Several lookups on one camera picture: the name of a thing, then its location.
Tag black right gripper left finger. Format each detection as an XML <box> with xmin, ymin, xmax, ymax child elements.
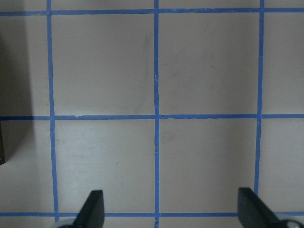
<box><xmin>74</xmin><ymin>190</ymin><xmax>105</xmax><ymax>228</ymax></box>

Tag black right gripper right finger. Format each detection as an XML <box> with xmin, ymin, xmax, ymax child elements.
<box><xmin>237</xmin><ymin>187</ymin><xmax>281</xmax><ymax>228</ymax></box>

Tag dark wooden drawer cabinet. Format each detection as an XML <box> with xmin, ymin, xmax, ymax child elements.
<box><xmin>0</xmin><ymin>47</ymin><xmax>5</xmax><ymax>165</ymax></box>

